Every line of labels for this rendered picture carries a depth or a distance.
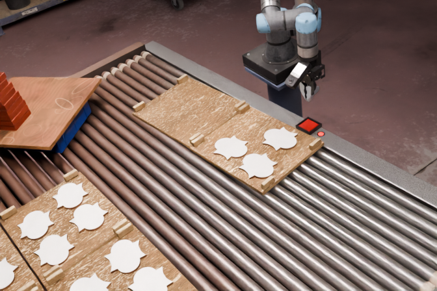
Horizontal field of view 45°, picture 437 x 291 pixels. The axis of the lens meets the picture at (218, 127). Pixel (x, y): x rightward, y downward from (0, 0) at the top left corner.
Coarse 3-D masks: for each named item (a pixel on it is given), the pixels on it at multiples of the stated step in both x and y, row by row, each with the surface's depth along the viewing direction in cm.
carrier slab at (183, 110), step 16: (192, 80) 254; (160, 96) 248; (176, 96) 246; (192, 96) 243; (208, 96) 241; (224, 96) 239; (144, 112) 239; (160, 112) 237; (176, 112) 235; (192, 112) 233; (208, 112) 232; (224, 112) 230; (160, 128) 228; (176, 128) 226; (192, 128) 224; (208, 128) 223
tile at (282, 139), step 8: (264, 136) 211; (272, 136) 210; (280, 136) 209; (288, 136) 209; (296, 136) 209; (264, 144) 208; (272, 144) 206; (280, 144) 206; (288, 144) 205; (296, 144) 205
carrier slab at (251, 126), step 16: (256, 112) 226; (224, 128) 221; (240, 128) 219; (256, 128) 218; (272, 128) 216; (288, 128) 214; (208, 144) 214; (256, 144) 210; (304, 144) 205; (320, 144) 204; (208, 160) 208; (224, 160) 205; (240, 160) 203; (272, 160) 201; (288, 160) 199; (304, 160) 200; (240, 176) 197; (272, 176) 194
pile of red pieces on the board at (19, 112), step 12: (0, 72) 215; (0, 84) 215; (12, 84) 222; (0, 96) 215; (12, 96) 222; (0, 108) 219; (12, 108) 222; (24, 108) 229; (0, 120) 223; (12, 120) 222; (24, 120) 230
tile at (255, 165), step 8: (248, 160) 201; (256, 160) 200; (264, 160) 200; (240, 168) 199; (248, 168) 198; (256, 168) 197; (264, 168) 196; (272, 168) 196; (256, 176) 194; (264, 176) 193
